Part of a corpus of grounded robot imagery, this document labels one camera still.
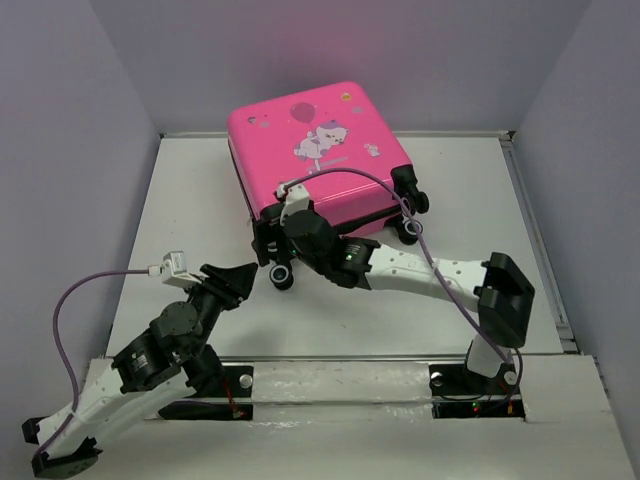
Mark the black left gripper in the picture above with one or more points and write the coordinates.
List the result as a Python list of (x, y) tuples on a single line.
[(231, 283)]

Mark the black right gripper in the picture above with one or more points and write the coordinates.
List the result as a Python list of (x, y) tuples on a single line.
[(284, 237)]

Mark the pink kids suitcase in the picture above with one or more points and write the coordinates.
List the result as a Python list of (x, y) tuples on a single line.
[(363, 178)]

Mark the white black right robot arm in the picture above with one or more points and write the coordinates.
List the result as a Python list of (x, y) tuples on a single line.
[(495, 296)]

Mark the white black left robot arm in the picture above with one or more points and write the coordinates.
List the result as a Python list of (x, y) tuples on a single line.
[(169, 366)]

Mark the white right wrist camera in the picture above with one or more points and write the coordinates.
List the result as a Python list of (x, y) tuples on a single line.
[(293, 199)]

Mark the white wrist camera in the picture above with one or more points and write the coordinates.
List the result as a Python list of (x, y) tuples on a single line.
[(293, 199), (172, 271)]

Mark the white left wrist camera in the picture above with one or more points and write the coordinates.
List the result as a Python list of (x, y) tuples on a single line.
[(172, 271)]

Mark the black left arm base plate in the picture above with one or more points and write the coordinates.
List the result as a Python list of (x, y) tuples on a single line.
[(228, 400)]

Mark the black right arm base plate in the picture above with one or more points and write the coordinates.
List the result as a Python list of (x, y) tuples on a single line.
[(458, 393)]

